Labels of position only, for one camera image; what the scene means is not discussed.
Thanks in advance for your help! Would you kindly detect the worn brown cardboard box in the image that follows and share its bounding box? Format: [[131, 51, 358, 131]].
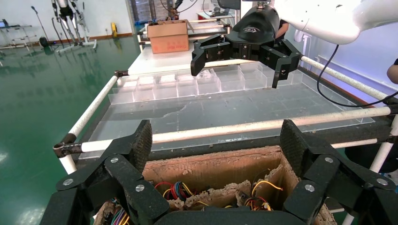
[[93, 146, 338, 225]]

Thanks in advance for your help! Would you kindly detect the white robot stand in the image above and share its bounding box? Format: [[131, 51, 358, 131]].
[[50, 0, 98, 54]]

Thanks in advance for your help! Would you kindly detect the clear acrylic divider tray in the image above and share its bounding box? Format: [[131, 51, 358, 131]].
[[79, 62, 375, 160]]

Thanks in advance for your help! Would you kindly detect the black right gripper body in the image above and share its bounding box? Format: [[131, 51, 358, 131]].
[[223, 4, 283, 61]]

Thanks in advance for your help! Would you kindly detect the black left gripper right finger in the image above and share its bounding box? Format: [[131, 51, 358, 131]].
[[279, 119, 398, 225]]

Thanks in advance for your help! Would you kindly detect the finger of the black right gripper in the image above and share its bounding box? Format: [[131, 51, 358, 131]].
[[190, 33, 233, 77], [261, 38, 302, 89]]

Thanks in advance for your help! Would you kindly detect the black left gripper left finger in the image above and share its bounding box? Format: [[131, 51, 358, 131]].
[[55, 120, 170, 225]]

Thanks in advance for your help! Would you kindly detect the person in black shirt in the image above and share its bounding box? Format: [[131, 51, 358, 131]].
[[275, 19, 290, 43]]

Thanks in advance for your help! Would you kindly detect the white pipe rack frame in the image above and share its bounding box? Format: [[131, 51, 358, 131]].
[[53, 54, 398, 225], [137, 18, 233, 52]]

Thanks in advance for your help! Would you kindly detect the black pole with round base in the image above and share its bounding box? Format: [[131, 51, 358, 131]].
[[30, 5, 51, 48]]

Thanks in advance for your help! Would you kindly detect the brown cardboard box red print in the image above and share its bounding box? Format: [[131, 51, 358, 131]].
[[146, 19, 191, 55]]

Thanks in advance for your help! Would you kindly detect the white frame table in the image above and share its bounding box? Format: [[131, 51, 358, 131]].
[[0, 19, 34, 51]]

